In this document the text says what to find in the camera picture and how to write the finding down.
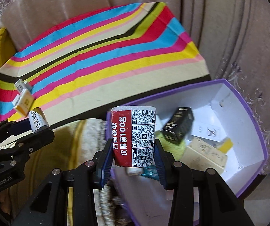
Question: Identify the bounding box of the small white yellow box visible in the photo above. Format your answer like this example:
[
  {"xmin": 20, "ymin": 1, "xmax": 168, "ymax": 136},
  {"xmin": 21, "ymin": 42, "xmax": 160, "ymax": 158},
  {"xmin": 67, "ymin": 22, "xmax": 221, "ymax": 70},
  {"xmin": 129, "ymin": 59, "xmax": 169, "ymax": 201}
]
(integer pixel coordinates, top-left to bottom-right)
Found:
[{"xmin": 28, "ymin": 107, "xmax": 50, "ymax": 134}]

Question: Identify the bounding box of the white yellow barcode box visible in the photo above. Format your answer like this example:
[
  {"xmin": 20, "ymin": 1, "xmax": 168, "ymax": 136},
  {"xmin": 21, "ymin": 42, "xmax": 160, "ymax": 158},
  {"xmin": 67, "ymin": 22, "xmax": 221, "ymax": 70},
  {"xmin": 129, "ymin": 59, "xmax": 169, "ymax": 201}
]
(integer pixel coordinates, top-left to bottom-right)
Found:
[{"xmin": 12, "ymin": 88, "xmax": 35, "ymax": 117}]

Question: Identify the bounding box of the white green barcode box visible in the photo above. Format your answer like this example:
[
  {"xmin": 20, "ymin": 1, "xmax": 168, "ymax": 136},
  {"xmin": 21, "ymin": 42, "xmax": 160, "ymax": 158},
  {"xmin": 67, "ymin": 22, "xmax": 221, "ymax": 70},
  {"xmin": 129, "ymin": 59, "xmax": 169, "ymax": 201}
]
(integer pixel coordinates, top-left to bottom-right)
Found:
[{"xmin": 14, "ymin": 79, "xmax": 33, "ymax": 94}]

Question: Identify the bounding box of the red QR code box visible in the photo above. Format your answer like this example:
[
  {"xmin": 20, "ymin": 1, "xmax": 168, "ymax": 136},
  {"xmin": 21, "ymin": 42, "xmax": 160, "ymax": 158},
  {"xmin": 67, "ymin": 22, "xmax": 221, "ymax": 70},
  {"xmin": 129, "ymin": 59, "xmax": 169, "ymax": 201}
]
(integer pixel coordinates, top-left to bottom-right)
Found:
[{"xmin": 111, "ymin": 106, "xmax": 156, "ymax": 168}]

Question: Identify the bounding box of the person's hand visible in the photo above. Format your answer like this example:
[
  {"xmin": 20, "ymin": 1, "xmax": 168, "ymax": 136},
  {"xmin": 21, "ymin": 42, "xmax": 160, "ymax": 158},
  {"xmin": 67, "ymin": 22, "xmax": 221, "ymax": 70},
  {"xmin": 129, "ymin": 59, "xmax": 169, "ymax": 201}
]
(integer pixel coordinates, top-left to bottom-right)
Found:
[{"xmin": 0, "ymin": 189, "xmax": 11, "ymax": 214}]

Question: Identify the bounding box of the cream tall box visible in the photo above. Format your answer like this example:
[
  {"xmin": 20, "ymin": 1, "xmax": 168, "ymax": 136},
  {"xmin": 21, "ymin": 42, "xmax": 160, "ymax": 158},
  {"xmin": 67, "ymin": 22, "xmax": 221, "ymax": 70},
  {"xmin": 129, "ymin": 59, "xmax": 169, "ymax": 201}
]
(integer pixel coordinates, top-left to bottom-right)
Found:
[{"xmin": 180, "ymin": 137, "xmax": 228, "ymax": 174}]

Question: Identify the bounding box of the yellow sponge piece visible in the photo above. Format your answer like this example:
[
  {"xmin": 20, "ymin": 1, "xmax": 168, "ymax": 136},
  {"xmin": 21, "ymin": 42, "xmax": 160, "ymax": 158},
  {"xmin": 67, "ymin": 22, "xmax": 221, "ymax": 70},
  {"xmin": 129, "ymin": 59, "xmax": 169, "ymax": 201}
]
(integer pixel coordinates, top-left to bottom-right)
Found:
[{"xmin": 217, "ymin": 137, "xmax": 233, "ymax": 153}]

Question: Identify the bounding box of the white SL logo box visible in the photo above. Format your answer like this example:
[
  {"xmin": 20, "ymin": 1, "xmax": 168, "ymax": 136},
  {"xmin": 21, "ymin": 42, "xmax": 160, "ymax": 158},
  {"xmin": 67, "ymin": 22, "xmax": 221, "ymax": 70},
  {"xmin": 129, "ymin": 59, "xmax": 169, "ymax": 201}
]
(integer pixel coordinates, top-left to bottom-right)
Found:
[{"xmin": 191, "ymin": 120, "xmax": 226, "ymax": 142}]

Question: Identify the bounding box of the black gold box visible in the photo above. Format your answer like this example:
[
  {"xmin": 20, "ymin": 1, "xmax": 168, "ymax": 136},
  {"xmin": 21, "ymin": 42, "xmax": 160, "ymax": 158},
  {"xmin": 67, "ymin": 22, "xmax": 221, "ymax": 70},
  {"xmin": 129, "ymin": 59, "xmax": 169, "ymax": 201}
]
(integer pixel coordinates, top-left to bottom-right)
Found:
[{"xmin": 162, "ymin": 107, "xmax": 194, "ymax": 144}]

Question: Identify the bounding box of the colourful striped cloth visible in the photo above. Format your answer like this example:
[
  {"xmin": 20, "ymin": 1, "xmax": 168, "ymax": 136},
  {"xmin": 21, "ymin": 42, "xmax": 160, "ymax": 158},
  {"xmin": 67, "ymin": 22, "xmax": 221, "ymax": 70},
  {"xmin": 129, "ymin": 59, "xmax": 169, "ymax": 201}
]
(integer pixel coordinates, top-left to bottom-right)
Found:
[{"xmin": 0, "ymin": 2, "xmax": 210, "ymax": 125}]

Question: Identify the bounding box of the beige curtain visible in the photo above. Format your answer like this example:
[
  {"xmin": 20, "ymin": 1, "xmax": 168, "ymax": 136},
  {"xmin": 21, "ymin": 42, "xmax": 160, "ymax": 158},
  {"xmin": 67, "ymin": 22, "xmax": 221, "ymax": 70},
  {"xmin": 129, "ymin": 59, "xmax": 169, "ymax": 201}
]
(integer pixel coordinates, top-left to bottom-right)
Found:
[{"xmin": 0, "ymin": 0, "xmax": 270, "ymax": 174}]

